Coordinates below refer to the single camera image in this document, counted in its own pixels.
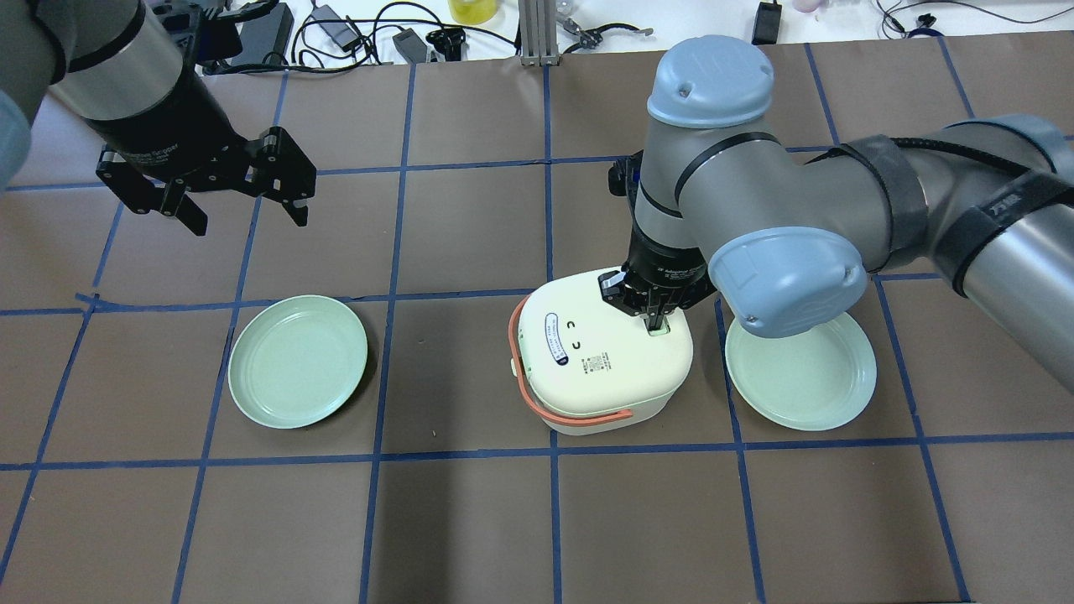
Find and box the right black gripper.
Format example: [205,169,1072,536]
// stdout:
[597,226,717,331]

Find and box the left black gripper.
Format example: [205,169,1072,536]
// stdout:
[88,71,317,238]

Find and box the white rice cooker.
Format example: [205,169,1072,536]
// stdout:
[508,268,693,435]

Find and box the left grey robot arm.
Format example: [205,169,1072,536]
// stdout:
[3,1,317,236]

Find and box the green plate near right arm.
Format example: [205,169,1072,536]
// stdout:
[725,313,879,431]

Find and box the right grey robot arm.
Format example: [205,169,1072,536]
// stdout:
[598,35,1073,388]

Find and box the green plate near left arm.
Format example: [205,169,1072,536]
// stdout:
[227,294,369,430]

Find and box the black power adapter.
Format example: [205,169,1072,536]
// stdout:
[392,29,430,64]

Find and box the yellow cup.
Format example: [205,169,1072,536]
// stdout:
[448,0,498,26]

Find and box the aluminium frame post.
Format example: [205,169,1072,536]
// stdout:
[518,0,560,66]

